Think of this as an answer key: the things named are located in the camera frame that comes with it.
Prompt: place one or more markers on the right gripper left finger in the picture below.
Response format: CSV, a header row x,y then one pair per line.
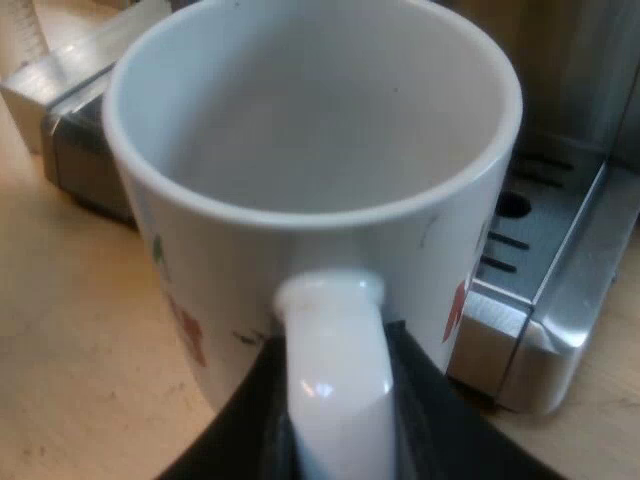
x,y
245,425

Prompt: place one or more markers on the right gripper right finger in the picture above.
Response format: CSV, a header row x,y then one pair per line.
x,y
450,430

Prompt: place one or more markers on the white mug with red and black print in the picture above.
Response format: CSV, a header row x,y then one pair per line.
x,y
310,125

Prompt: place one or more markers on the steel espresso machine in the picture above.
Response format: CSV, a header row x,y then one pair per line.
x,y
550,250

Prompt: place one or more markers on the metal block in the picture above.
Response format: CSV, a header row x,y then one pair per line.
x,y
40,80

